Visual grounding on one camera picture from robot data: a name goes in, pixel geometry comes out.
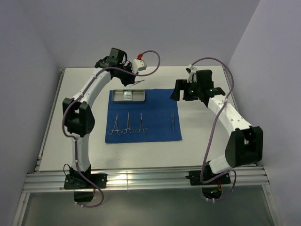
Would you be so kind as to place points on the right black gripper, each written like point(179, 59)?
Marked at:
point(185, 90)

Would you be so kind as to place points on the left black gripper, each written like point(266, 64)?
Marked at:
point(128, 78)

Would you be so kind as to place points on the green white gauze packet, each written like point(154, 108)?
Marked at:
point(127, 95)

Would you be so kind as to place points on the metal instrument tray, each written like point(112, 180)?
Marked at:
point(138, 96)

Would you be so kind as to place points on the steel fine pointed tweezers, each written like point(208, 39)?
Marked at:
point(173, 121)

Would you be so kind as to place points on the blue surgical drape cloth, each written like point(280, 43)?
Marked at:
point(156, 119)

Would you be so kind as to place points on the steel hemostat forceps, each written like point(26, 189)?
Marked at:
point(128, 129)

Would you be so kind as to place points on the steel surgical scissors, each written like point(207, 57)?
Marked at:
point(141, 128)

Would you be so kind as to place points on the steel needle holder forceps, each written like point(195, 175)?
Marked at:
point(115, 127)

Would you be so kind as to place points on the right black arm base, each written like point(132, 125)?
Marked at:
point(194, 177)

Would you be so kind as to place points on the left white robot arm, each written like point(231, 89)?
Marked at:
point(78, 120)

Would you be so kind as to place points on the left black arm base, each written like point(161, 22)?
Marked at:
point(83, 190)

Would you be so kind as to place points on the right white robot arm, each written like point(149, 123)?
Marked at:
point(245, 144)

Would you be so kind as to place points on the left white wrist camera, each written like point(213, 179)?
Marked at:
point(138, 65)

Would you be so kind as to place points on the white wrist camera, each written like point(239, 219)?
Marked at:
point(138, 65)
point(192, 73)

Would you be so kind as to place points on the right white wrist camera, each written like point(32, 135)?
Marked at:
point(192, 73)

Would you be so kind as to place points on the aluminium extrusion rail frame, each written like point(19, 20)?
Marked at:
point(146, 183)

